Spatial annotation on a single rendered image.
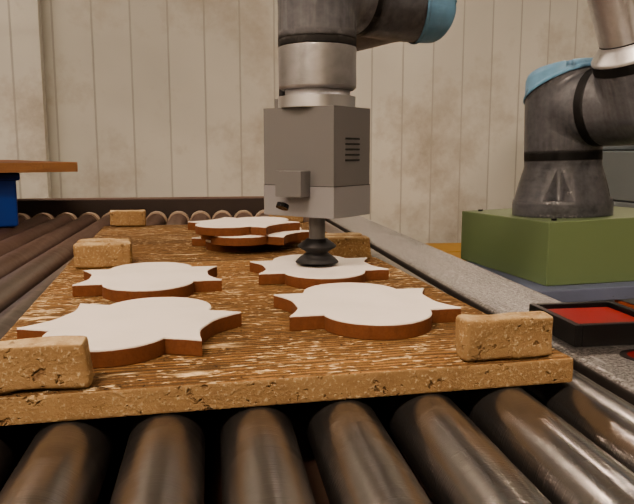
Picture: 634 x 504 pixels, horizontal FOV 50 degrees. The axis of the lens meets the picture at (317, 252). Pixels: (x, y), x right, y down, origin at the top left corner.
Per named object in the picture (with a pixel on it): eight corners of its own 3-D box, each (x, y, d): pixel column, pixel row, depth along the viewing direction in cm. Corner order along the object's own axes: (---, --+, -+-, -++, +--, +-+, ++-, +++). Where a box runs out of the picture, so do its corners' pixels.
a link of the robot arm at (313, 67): (326, 39, 60) (256, 47, 65) (326, 92, 61) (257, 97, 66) (371, 49, 66) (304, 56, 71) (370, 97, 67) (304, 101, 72)
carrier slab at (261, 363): (376, 270, 81) (376, 256, 81) (573, 383, 41) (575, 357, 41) (65, 281, 74) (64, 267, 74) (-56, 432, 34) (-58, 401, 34)
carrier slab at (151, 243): (308, 230, 122) (308, 221, 121) (372, 268, 82) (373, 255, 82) (103, 235, 115) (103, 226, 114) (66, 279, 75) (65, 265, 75)
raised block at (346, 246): (367, 257, 81) (367, 234, 80) (371, 259, 79) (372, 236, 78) (317, 259, 79) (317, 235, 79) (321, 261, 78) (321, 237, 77)
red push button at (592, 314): (607, 322, 58) (608, 306, 58) (651, 341, 52) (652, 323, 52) (541, 324, 57) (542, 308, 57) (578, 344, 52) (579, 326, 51)
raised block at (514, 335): (540, 350, 43) (542, 307, 42) (556, 359, 41) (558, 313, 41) (452, 356, 42) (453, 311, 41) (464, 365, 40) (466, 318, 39)
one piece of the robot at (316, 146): (237, 67, 64) (240, 240, 66) (315, 59, 58) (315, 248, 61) (301, 76, 71) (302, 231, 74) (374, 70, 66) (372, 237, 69)
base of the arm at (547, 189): (566, 209, 118) (567, 151, 117) (635, 214, 104) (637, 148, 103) (493, 213, 113) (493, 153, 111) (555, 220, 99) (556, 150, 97)
